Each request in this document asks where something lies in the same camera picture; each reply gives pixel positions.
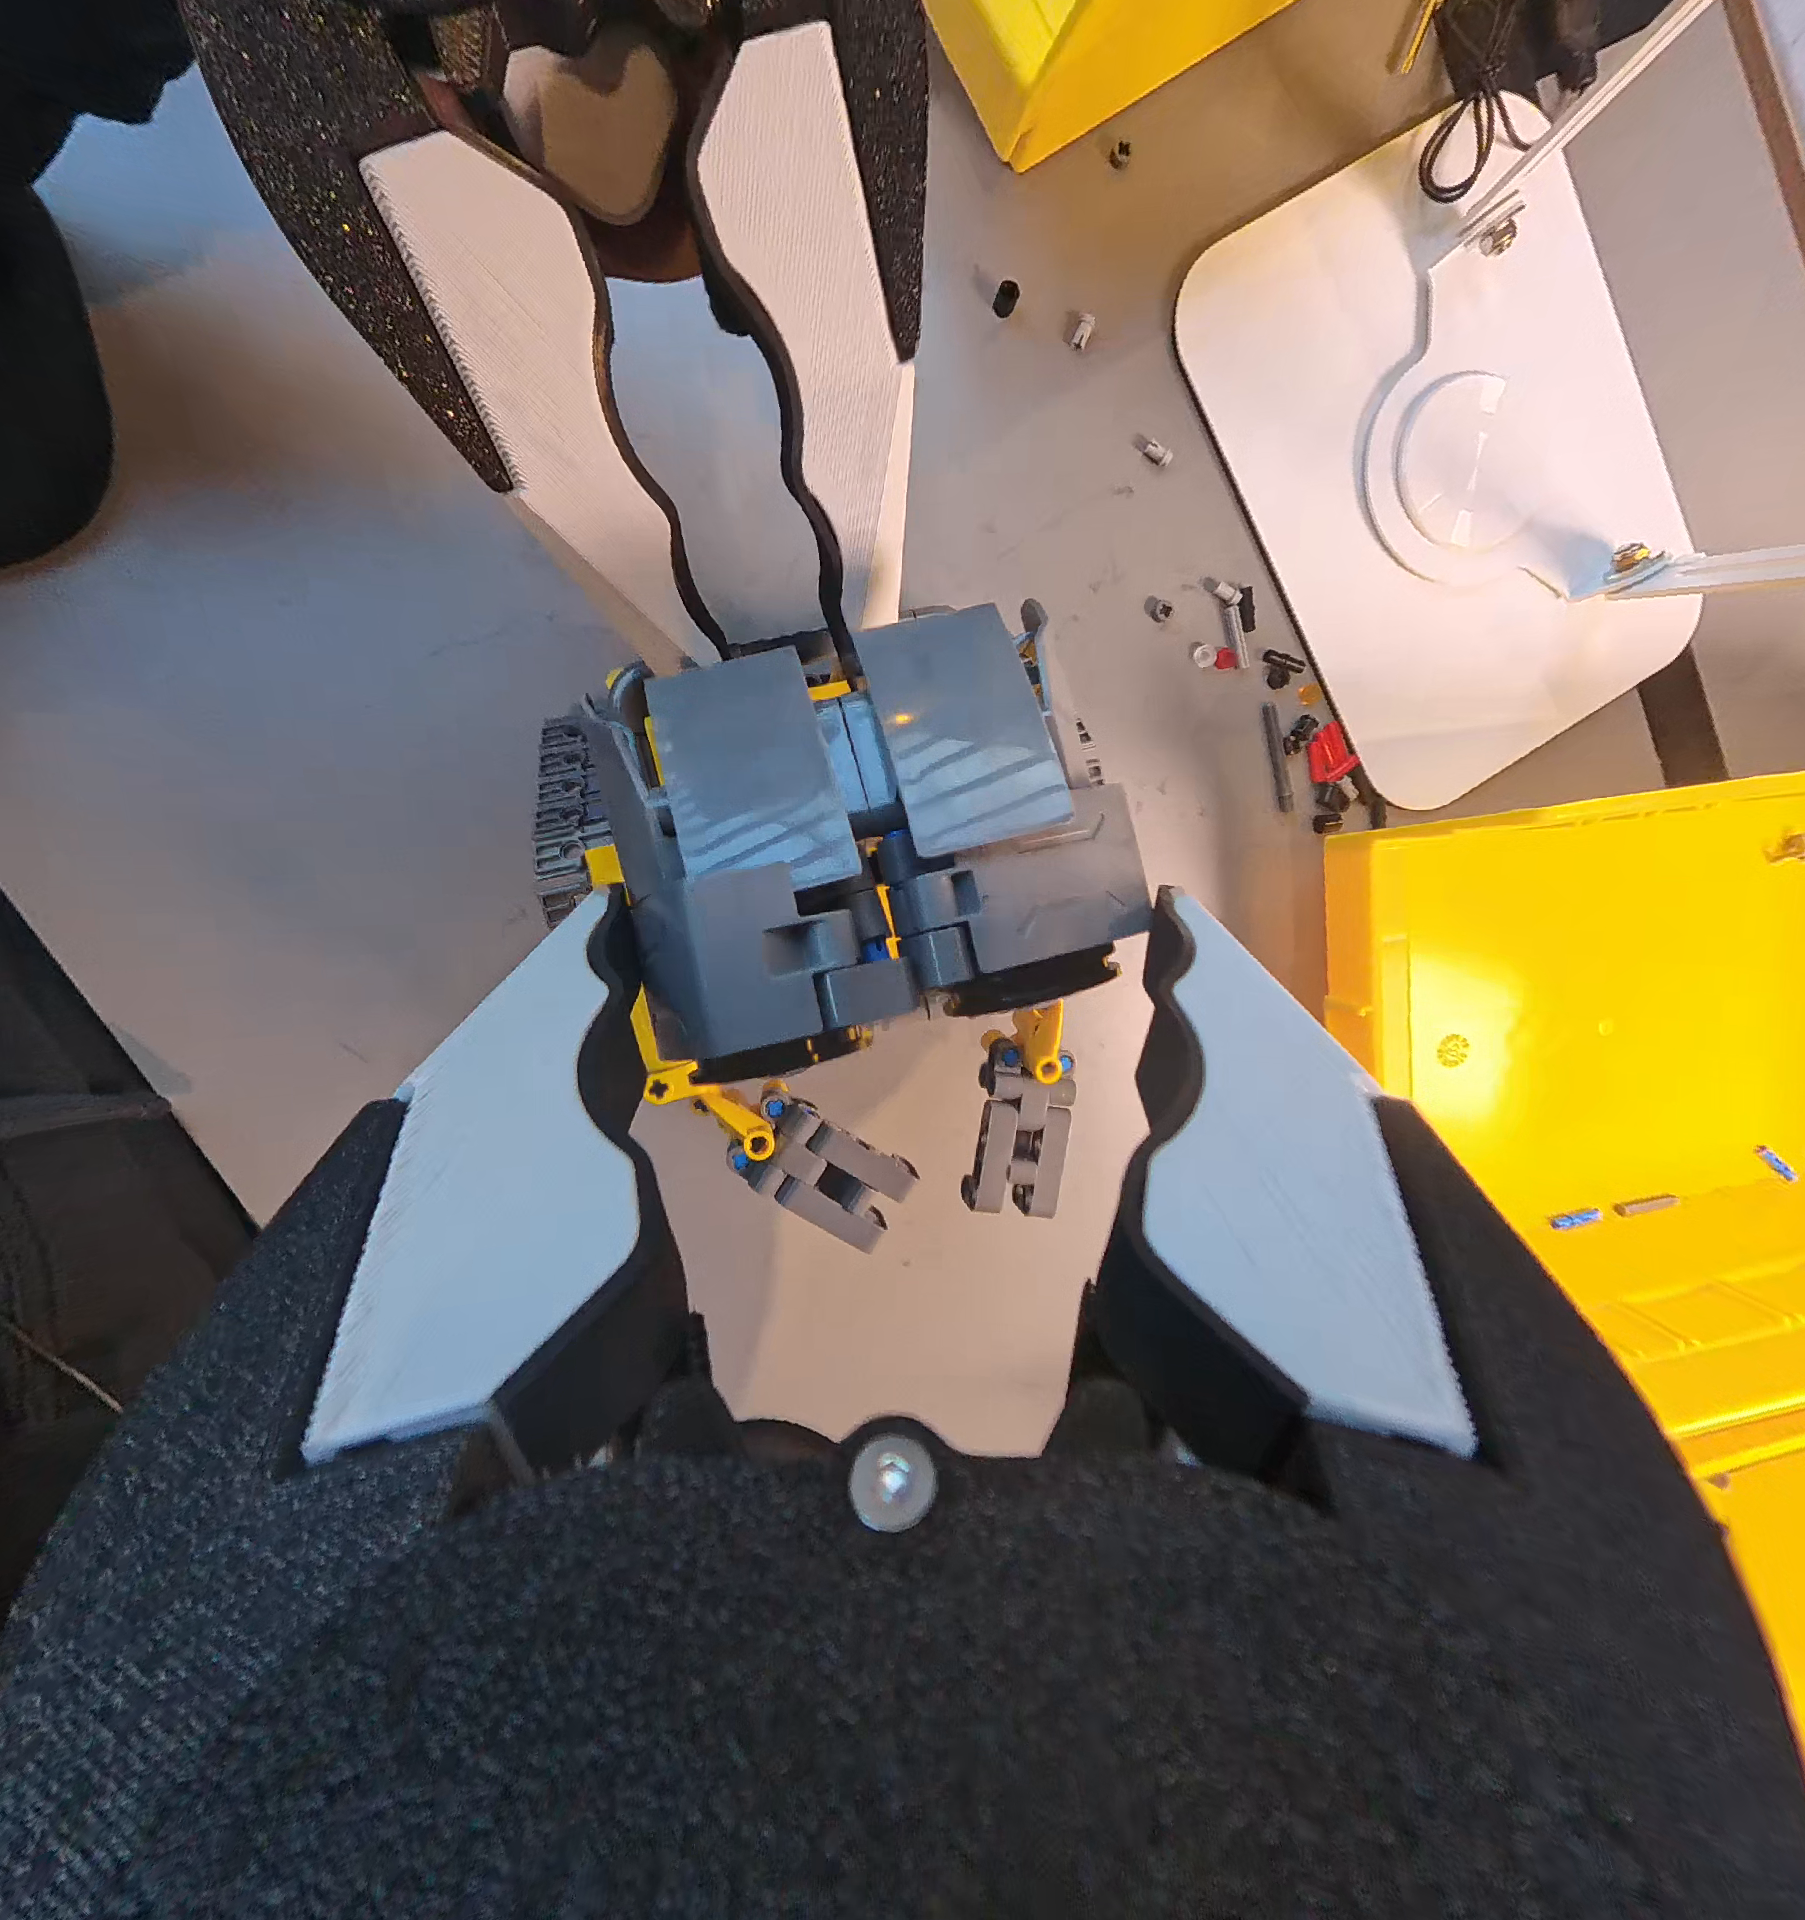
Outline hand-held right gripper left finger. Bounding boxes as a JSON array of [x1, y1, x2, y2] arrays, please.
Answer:
[[302, 887, 692, 1473]]

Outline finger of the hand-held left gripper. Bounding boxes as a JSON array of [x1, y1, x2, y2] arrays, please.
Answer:
[[356, 131, 732, 669], [692, 19, 922, 654]]

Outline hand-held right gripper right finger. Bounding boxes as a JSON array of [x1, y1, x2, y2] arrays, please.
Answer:
[[1083, 887, 1482, 1466]]

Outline yellow tracked toy robot body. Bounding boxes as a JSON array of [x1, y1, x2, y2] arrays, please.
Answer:
[[529, 667, 1092, 1252]]

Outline grey toy robot head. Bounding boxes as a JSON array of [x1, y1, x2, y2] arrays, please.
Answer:
[[587, 600, 1157, 1088]]

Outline yellow plastic bin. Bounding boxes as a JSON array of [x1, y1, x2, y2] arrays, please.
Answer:
[[1316, 765, 1805, 1920], [927, 0, 1299, 173]]

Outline scattered small building pieces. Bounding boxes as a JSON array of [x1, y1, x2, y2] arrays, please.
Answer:
[[975, 263, 1388, 835]]

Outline white book stand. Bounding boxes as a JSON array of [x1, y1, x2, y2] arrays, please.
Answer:
[[1173, 0, 1805, 811]]

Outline black cable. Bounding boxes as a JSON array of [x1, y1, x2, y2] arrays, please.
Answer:
[[1413, 0, 1599, 203]]

